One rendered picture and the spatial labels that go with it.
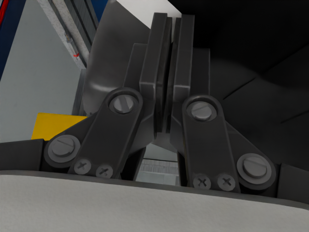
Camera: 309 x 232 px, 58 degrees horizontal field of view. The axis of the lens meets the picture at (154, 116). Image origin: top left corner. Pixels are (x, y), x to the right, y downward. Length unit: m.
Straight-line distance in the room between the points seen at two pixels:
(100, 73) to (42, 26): 1.12
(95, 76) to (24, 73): 1.03
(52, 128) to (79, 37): 0.16
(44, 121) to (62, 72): 0.64
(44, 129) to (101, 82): 0.34
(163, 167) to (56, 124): 0.52
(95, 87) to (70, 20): 0.31
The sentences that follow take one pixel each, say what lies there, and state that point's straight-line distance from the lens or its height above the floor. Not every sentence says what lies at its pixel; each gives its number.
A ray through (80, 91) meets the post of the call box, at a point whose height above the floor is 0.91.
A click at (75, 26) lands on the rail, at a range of 0.49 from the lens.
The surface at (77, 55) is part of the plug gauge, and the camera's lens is 0.54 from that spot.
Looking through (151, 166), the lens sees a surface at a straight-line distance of 0.95.
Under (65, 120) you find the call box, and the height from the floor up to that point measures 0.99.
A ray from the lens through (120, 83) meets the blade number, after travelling 0.16.
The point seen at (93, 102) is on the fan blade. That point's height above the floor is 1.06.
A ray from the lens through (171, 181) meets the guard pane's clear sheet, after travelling 0.95.
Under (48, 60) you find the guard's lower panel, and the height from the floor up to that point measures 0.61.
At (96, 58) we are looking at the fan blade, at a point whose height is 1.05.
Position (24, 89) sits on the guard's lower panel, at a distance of 1.16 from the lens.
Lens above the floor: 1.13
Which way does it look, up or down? 19 degrees down
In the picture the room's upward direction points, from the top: 173 degrees counter-clockwise
